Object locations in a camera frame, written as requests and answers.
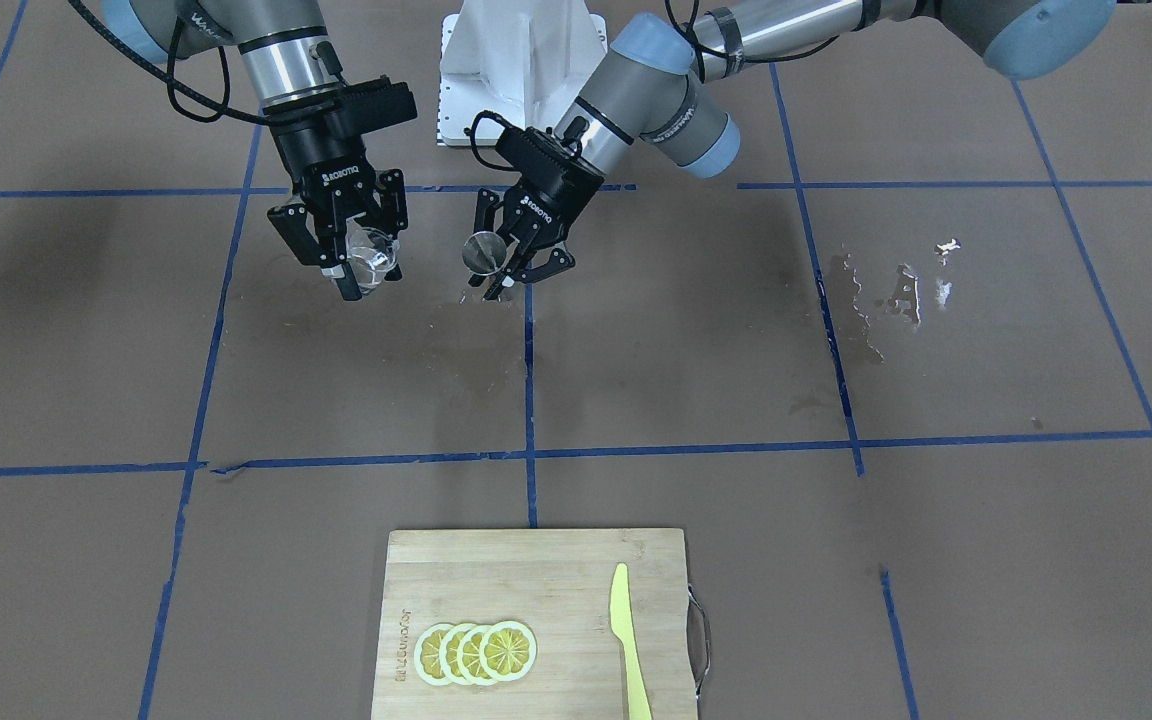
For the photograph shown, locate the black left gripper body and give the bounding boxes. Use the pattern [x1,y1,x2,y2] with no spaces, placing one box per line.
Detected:
[495,127,605,250]

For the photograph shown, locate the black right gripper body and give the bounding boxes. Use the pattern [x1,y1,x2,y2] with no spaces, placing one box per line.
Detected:
[266,76,417,236]

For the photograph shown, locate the steel measuring jigger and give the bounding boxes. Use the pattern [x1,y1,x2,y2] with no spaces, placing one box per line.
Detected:
[461,232,509,288]

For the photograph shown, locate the clear glass cup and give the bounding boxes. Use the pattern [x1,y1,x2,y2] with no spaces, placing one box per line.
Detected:
[346,225,403,296]

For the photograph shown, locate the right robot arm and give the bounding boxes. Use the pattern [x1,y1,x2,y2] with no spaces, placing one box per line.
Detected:
[73,1,417,301]

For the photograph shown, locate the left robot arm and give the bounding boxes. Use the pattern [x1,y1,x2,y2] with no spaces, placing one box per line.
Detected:
[462,1,1116,301]

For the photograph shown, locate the bamboo cutting board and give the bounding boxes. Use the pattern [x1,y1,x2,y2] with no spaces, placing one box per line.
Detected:
[371,528,699,719]

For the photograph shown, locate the yellow plastic knife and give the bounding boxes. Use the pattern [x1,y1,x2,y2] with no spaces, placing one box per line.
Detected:
[609,562,653,719]

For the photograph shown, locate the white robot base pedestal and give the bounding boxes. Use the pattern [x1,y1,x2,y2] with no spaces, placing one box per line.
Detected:
[435,1,608,147]

